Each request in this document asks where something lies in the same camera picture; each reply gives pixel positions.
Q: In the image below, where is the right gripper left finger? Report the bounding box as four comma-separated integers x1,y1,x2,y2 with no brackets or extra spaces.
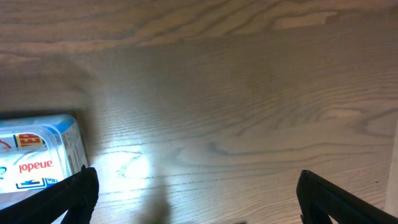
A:
1,166,99,224

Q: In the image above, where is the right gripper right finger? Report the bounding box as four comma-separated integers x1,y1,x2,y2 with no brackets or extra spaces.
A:
296,170,397,224

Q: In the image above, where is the clear plastic container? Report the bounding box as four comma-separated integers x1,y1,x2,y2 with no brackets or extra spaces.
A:
1,114,88,209

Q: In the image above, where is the white Panadol box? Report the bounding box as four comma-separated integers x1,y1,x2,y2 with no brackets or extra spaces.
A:
1,153,65,194

